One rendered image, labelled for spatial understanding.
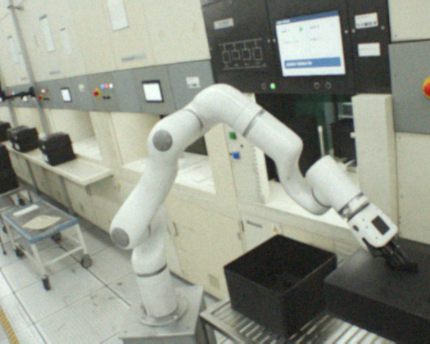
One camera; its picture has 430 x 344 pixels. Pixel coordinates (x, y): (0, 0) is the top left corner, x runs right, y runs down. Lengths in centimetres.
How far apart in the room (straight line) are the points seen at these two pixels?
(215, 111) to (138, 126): 220
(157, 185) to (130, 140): 200
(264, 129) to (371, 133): 47
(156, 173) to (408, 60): 82
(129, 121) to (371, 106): 218
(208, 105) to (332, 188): 38
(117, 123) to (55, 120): 150
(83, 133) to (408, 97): 381
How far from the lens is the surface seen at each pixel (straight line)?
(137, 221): 131
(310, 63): 156
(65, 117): 461
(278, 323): 134
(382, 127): 139
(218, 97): 108
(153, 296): 150
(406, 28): 136
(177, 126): 111
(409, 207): 151
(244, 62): 179
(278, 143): 105
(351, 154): 221
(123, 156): 322
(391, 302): 101
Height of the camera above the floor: 168
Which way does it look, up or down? 19 degrees down
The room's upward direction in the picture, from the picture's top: 11 degrees counter-clockwise
